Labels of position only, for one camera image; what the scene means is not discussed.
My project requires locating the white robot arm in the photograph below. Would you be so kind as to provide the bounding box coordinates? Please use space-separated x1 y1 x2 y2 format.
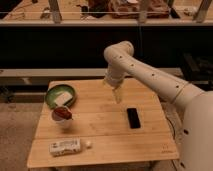
103 41 213 171

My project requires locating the black smartphone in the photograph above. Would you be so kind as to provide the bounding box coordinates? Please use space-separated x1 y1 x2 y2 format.
127 108 141 129

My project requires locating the wooden table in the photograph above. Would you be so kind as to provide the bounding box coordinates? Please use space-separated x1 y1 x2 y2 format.
27 79 179 168

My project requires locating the white block in bowl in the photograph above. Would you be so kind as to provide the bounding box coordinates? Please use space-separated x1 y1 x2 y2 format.
54 92 73 106

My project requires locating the red object in cup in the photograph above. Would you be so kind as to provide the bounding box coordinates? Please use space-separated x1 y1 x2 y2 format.
54 107 72 119

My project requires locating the green round bowl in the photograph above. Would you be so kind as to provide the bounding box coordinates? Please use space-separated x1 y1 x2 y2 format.
45 84 77 109

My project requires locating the white labelled plastic bottle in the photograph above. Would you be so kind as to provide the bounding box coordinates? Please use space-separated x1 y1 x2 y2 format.
49 138 92 157

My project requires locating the long metal shelf bench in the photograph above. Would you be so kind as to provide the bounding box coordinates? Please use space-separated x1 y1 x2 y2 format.
0 67 184 79

